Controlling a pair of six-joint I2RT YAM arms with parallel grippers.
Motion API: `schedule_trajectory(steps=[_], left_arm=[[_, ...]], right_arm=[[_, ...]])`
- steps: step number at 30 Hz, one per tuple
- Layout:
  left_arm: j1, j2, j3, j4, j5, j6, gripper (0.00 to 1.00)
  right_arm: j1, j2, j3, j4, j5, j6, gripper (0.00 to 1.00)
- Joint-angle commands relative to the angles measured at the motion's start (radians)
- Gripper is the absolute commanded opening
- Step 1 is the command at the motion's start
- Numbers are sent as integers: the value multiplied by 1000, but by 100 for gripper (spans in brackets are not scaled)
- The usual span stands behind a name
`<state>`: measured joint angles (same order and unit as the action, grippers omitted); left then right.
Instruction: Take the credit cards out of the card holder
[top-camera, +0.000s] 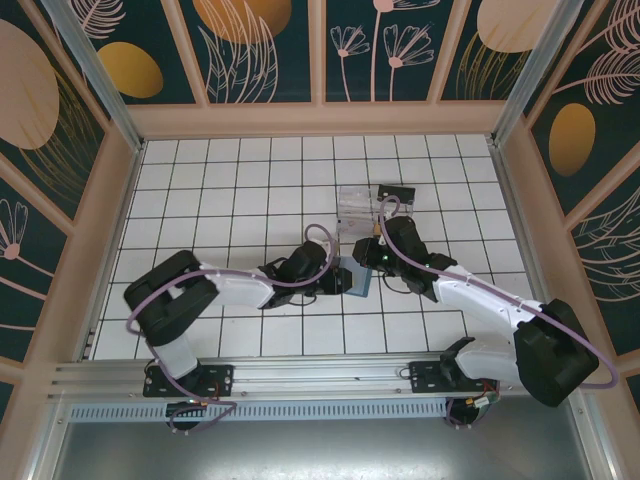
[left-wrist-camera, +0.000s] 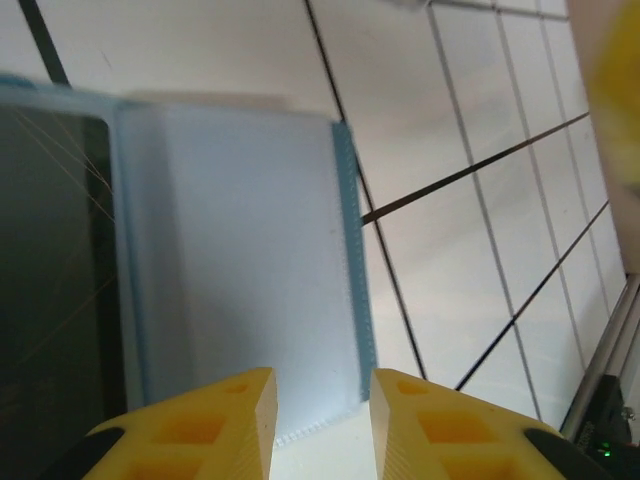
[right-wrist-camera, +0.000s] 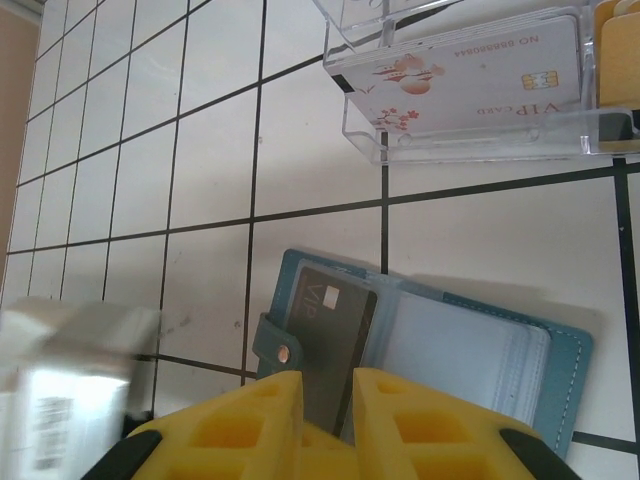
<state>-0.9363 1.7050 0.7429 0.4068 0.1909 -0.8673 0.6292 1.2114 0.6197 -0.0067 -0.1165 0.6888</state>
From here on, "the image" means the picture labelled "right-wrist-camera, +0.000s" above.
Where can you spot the clear acrylic card box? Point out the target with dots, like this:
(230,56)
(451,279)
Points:
(360,145)

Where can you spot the blue leather card holder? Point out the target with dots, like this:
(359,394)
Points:
(565,350)

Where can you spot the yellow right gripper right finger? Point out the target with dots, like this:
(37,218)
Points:
(380,450)

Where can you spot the black VIP card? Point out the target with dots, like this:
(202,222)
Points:
(325,340)

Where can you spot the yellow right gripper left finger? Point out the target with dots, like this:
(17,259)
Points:
(280,450)

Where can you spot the gold card stack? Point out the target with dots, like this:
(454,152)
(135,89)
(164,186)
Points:
(620,65)

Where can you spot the white VIP card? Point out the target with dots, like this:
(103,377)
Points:
(475,80)
(450,39)

